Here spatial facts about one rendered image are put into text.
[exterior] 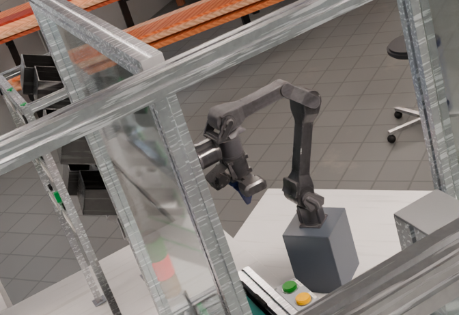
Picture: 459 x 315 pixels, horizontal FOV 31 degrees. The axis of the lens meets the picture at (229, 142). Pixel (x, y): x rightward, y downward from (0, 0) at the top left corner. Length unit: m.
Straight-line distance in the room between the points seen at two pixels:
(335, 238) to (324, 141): 2.70
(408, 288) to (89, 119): 0.51
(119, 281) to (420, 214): 1.90
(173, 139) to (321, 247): 1.25
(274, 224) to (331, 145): 2.20
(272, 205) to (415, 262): 2.27
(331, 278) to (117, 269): 0.80
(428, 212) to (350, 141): 3.97
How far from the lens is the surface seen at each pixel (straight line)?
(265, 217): 2.74
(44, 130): 0.91
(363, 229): 2.56
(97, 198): 2.18
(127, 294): 2.63
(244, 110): 2.03
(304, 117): 2.12
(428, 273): 0.52
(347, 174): 4.54
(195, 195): 1.08
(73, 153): 2.12
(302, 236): 2.24
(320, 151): 4.83
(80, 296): 2.72
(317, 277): 2.32
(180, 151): 1.05
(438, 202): 0.90
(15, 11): 5.99
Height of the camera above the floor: 2.31
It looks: 26 degrees down
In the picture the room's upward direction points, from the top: 18 degrees counter-clockwise
